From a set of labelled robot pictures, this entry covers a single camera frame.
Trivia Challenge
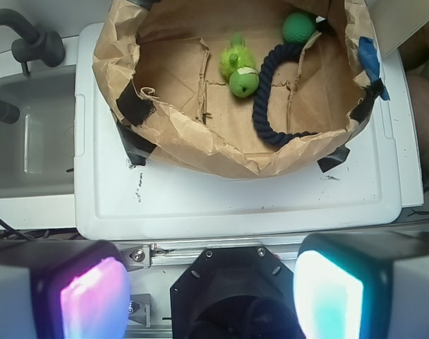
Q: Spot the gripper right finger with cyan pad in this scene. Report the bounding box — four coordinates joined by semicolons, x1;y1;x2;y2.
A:
293;230;429;338

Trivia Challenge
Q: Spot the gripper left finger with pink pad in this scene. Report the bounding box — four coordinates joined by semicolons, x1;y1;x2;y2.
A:
0;240;131;338

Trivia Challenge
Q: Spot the white plastic bin lid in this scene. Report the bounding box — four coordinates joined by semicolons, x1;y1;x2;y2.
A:
74;23;423;241

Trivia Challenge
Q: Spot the grey sink basin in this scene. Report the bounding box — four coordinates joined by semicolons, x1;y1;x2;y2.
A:
0;66;75;198

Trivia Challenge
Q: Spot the brown paper bag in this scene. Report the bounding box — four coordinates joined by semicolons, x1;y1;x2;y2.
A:
92;1;379;179

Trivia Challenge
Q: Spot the dark grey faucet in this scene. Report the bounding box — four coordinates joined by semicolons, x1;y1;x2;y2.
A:
0;8;66;124

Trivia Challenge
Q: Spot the green tennis ball plush toy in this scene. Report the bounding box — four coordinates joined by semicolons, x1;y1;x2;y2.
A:
219;33;259;98

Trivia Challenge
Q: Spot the green golf ball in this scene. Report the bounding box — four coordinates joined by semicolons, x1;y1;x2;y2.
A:
282;11;316;44

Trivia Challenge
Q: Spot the black octagonal mount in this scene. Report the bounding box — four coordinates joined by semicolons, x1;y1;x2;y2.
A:
170;246;303;338

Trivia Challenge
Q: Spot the aluminium frame rail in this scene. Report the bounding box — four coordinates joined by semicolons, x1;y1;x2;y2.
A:
114;234;429;271

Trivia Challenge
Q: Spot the dark blue rope toy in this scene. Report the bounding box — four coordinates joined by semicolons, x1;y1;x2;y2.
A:
252;42;317;148

